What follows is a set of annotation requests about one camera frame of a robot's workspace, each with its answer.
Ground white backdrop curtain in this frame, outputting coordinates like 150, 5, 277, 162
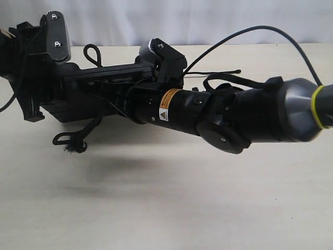
1, 1, 332, 46

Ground black plastic tool case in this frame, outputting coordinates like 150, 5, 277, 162
43, 61, 185, 124

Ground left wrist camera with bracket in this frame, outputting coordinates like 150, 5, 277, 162
45, 10, 71, 65

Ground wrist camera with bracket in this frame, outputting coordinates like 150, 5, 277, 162
45, 10, 71, 65
135, 38, 187, 85

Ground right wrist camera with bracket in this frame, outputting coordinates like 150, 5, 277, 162
135, 38, 187, 85

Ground black braided rope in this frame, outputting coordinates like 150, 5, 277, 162
52, 43, 268, 155

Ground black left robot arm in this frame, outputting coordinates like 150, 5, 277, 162
1, 16, 83, 123

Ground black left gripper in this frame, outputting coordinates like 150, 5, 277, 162
7, 21, 68, 122

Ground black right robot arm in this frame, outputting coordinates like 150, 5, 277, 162
125, 77, 332, 154

